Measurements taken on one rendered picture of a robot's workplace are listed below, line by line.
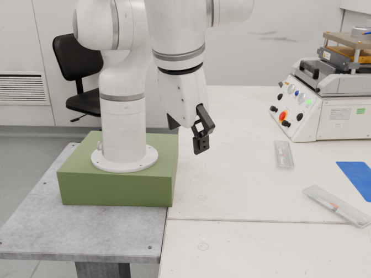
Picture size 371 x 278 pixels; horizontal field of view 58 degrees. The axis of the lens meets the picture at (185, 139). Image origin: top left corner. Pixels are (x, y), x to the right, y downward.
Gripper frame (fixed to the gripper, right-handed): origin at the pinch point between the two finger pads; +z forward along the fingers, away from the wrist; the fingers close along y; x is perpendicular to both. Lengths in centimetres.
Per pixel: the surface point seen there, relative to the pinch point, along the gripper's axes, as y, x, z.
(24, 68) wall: -250, -15, 81
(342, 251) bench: 23.5, 24.0, 31.4
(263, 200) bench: 0.1, 21.7, 34.8
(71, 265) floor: -69, -38, 112
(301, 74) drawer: -38, 76, 31
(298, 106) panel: -29, 66, 38
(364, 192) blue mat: 13, 49, 38
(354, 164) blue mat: 1, 61, 43
